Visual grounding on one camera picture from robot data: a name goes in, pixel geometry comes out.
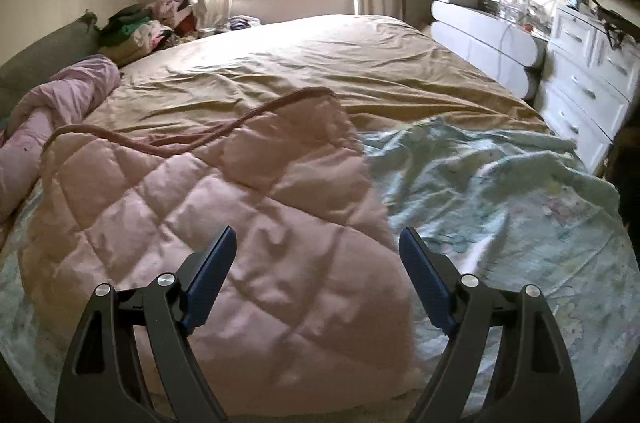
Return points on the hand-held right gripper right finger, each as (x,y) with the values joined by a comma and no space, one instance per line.
(427,283)

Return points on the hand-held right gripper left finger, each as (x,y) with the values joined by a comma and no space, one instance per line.
(210,283)

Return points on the pink quilted jacket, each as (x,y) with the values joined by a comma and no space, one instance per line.
(225,183)

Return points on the pile of clothes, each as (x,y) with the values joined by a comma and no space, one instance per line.
(135,28)

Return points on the rolled pink duvet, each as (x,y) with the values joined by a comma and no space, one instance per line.
(50,103)

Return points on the white vanity desk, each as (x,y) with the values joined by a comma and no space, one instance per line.
(480,43)

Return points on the bed with tan sheet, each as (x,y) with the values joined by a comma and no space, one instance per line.
(325,58)

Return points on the white drawer cabinet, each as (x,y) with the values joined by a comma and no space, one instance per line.
(580,78)

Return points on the dark crumpled cloth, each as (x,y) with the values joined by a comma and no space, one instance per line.
(244,23)

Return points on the grey green pillow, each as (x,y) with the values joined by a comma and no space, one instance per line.
(45,53)

